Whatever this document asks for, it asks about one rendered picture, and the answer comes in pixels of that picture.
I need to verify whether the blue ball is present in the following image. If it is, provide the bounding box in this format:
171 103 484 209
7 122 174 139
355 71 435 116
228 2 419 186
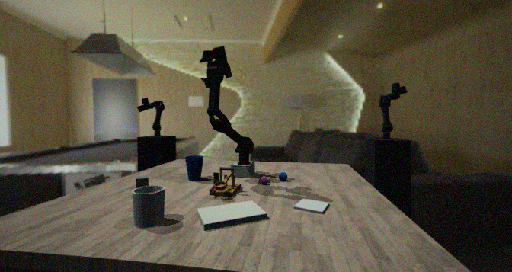
279 172 287 181

